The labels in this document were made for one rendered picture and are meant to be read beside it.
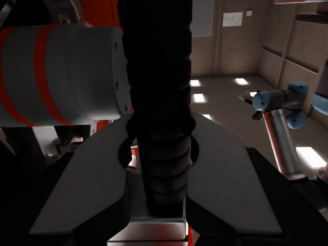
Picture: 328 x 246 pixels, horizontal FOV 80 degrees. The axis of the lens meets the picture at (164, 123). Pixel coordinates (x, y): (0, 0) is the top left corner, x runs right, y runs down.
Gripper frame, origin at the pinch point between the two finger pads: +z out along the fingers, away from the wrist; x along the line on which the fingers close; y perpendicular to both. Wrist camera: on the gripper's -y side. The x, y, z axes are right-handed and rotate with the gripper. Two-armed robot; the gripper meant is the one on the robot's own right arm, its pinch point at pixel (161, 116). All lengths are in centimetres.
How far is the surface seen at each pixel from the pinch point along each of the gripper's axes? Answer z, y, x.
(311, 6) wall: 1275, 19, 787
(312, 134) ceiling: 818, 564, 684
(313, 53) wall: 1137, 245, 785
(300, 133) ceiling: 829, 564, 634
